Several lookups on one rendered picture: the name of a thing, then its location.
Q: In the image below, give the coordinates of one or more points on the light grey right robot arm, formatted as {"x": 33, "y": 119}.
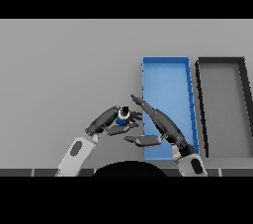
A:
{"x": 191, "y": 165}

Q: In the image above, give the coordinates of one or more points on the dark right robot hand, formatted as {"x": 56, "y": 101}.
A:
{"x": 164, "y": 124}

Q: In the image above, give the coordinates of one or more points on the blue bin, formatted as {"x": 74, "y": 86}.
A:
{"x": 166, "y": 103}

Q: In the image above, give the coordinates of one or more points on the flat black rounded shape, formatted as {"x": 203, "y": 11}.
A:
{"x": 129, "y": 169}

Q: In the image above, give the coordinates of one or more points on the dark left robot hand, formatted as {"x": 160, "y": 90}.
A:
{"x": 102, "y": 121}

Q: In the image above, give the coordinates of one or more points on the dark grey bin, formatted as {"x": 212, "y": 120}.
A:
{"x": 224, "y": 106}

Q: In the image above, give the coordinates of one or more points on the blue pipe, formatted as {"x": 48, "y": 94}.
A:
{"x": 123, "y": 116}

